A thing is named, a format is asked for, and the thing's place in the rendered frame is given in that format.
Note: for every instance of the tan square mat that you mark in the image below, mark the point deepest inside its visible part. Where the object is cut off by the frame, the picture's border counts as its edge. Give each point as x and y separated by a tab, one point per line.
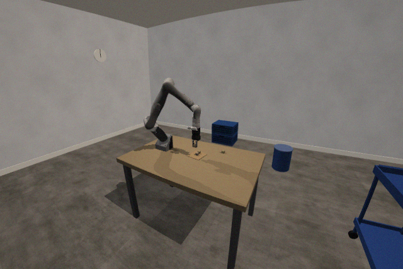
192	155

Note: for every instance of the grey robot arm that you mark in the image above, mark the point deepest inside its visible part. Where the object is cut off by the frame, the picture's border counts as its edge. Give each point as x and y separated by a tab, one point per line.
168	88

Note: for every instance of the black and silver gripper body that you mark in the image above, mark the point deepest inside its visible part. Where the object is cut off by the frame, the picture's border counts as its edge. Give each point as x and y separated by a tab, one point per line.
195	131

